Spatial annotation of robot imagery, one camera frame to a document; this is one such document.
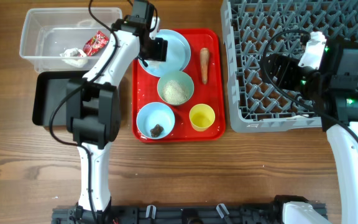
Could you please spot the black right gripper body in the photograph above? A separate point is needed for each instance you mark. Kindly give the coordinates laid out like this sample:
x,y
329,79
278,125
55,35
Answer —
x,y
291,77

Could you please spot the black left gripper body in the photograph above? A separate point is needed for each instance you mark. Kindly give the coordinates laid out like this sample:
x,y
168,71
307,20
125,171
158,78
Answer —
x,y
156,49

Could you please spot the green bowl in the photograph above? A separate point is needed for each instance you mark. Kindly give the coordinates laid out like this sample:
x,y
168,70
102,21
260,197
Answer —
x,y
179,76

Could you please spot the white rice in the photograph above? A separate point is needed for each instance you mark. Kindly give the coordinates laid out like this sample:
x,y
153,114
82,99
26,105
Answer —
x,y
174,93

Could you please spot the orange carrot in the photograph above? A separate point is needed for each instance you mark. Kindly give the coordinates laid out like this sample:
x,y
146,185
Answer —
x,y
204,61

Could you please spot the red snack wrapper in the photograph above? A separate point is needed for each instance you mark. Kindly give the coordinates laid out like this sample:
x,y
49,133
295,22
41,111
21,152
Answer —
x,y
95,44

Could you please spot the light blue bowl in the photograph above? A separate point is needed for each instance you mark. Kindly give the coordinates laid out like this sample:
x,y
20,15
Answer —
x,y
152,114

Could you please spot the white tissue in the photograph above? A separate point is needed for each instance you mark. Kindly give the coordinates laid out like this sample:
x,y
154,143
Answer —
x,y
75,57

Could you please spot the brown food chunk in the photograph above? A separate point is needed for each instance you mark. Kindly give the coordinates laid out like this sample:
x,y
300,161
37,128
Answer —
x,y
156,131

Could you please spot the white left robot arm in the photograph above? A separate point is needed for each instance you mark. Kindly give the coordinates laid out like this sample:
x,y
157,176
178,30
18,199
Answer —
x,y
94,145

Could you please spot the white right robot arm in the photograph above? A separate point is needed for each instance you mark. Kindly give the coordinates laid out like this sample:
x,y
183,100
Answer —
x,y
327,75

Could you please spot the grey dishwasher rack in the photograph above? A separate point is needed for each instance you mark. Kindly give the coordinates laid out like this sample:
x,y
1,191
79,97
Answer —
x,y
253,29

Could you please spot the black waste tray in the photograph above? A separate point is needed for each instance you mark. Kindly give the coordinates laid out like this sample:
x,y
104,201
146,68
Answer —
x,y
51,96

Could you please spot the light blue plate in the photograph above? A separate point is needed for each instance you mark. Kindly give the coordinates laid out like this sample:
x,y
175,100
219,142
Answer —
x,y
178,54

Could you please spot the red serving tray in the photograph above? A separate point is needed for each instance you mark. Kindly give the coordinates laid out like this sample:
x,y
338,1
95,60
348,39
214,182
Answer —
x,y
144,91

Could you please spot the yellow cup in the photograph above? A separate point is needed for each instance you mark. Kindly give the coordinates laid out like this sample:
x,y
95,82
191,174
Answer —
x,y
201,116

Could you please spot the clear plastic bin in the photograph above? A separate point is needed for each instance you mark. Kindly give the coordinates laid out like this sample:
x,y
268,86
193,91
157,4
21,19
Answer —
x,y
48,32

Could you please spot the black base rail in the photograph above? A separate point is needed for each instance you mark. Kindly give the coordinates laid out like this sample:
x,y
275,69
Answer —
x,y
219,214

